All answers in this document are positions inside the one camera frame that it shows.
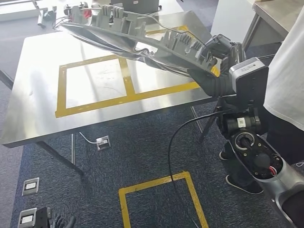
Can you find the silver plastic hubcap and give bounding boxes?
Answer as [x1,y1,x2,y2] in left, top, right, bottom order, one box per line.
[60,3,220,78]

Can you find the white office desk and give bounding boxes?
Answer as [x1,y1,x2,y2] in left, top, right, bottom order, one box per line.
[56,0,185,32]

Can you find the white window ledge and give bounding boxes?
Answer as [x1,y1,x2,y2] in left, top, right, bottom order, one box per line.
[0,0,41,22]

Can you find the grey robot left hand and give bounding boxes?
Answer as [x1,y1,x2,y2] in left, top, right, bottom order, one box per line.
[51,214,76,228]

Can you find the open silver floor socket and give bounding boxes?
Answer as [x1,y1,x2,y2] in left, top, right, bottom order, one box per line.
[96,135,112,151]

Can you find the silver metal bracket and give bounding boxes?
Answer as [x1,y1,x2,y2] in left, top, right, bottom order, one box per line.
[37,6,49,29]

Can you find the grey open laptop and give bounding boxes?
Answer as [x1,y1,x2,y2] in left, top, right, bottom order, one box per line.
[110,0,160,15]

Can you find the dark grey metal bar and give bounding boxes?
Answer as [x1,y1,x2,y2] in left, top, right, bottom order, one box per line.
[0,68,14,91]

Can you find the white partition panel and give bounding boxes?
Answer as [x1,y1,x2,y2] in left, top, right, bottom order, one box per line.
[210,0,256,45]

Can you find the black floor device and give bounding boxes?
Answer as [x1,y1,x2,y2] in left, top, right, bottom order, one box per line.
[46,9,57,23]

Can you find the white floor cable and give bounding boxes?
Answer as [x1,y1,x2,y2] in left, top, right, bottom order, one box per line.
[79,131,98,145]

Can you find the silver floor socket plate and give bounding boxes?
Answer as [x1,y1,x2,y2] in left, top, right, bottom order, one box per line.
[22,177,40,197]
[17,208,38,228]

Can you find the yellow tape workbench outline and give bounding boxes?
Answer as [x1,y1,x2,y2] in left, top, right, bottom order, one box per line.
[55,25,220,119]

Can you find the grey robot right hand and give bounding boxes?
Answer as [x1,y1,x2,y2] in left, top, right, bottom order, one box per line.
[188,34,246,96]

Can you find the person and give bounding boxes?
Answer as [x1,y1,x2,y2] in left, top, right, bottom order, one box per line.
[218,6,304,195]

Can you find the yellow tape square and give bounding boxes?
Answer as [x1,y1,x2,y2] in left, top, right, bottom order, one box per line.
[118,171,210,228]

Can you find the steel top workbench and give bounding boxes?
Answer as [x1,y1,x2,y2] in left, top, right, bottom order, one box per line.
[0,11,220,175]

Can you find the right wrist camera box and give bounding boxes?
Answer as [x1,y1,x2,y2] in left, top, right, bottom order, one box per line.
[229,57,269,111]

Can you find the grey side table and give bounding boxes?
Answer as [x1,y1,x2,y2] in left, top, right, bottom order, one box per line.
[242,0,304,53]

